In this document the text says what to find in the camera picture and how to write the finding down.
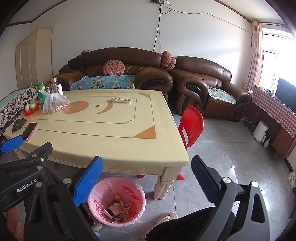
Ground brown leather sofa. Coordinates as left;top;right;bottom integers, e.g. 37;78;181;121
55;47;173;100

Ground yellow snack wrapper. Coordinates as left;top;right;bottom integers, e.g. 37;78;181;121
114;193;121;204

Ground glass jar with gold lid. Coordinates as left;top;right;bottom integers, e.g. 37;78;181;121
45;77;63;95

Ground checkered tablecloth cabinet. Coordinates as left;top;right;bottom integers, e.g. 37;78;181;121
246;85;295;159

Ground pink curtain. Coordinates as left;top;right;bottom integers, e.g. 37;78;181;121
243;21;263;91

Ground poker card box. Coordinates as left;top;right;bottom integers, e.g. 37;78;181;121
120;201;134;214

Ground red fruit plate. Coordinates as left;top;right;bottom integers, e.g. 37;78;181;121
22;99;40;115

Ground white remote control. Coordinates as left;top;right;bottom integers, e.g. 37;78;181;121
108;97;132;104

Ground blue white medicine box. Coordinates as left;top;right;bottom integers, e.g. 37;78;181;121
103;206;123;222

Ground patterned side cloth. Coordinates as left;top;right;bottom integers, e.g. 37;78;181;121
0;85;38;135

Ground brown leather armchair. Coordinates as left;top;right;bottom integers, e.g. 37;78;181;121
169;56;251;122

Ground cream coffee table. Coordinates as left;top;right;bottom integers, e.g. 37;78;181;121
16;89;189;200

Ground hanging wall cable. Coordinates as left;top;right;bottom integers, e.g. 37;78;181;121
150;0;253;54

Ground plastic bag of peanuts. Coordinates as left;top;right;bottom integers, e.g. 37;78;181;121
40;90;71;114

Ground black smartphone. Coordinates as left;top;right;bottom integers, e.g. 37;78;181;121
21;123;38;141

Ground black television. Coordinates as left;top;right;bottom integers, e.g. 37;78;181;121
275;78;296;112

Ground blue floral blanket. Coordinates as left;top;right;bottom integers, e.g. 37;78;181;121
70;75;135;90

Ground armchair seat cloth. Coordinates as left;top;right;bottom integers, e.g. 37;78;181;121
208;87;236;104

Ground pink round cushions on sofa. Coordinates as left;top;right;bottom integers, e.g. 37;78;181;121
161;51;176;71

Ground pink round cushion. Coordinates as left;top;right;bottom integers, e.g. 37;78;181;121
102;60;125;76

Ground cream cabinet door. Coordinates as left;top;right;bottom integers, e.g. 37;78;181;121
15;28;53;89

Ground pink lined trash bin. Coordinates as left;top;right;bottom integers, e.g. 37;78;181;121
87;176;146;227

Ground white air fryer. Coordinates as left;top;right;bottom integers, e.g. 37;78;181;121
252;120;269;143

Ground black folded glove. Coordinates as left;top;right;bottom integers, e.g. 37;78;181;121
11;118;27;133

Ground green bottle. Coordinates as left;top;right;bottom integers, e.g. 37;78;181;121
37;83;46;109

